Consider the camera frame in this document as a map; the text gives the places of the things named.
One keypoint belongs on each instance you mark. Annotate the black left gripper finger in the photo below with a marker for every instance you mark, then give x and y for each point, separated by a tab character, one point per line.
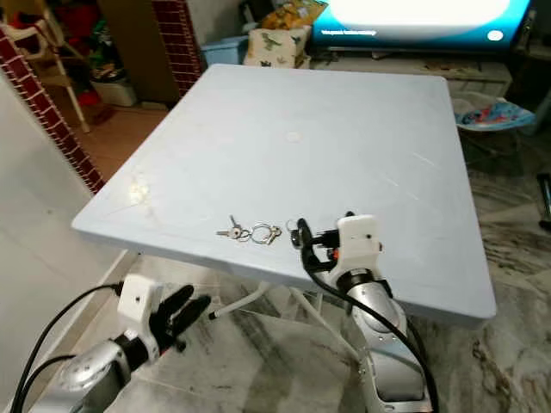
193	318
176	307

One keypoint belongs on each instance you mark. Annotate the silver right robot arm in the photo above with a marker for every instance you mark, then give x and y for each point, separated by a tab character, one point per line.
383	344

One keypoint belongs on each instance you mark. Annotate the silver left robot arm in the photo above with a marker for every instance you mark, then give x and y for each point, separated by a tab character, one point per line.
90	374

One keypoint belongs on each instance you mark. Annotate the silver key bunch with rings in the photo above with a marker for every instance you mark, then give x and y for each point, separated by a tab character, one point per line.
235	231

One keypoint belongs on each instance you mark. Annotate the light blue folding table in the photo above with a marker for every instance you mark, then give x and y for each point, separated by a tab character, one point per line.
310	155

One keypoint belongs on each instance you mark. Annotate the white television cabinet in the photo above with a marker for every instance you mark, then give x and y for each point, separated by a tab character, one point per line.
396	58

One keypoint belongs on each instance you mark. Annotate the blue patterned seat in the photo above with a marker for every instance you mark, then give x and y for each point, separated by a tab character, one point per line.
495	114

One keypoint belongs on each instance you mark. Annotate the dinosaur print fabric box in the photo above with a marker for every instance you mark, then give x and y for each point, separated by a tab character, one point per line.
275	47

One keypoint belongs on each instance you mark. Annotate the light blue plastic bin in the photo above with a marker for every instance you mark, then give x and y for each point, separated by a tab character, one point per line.
222	52

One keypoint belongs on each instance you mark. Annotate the yellow patterned cushion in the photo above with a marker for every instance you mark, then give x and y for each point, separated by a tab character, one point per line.
297	15

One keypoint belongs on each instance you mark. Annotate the flat screen television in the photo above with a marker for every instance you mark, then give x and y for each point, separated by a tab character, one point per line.
422	17

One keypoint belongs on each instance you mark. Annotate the white bucket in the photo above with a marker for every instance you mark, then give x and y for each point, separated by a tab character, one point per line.
112	93

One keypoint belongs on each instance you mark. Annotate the brown wooden cabinet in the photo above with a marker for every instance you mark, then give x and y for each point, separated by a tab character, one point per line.
146	43

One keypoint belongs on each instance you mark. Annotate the beige chair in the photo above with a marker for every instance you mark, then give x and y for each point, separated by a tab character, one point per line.
43	43

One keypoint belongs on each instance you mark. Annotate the red bag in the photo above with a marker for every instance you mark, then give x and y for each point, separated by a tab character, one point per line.
86	21

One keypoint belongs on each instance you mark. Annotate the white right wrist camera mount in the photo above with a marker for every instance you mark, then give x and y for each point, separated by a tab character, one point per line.
360	243

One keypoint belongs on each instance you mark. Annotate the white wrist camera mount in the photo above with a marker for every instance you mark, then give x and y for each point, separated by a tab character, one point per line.
360	243
140	301

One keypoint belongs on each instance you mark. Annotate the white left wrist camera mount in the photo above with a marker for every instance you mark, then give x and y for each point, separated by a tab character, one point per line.
140	301

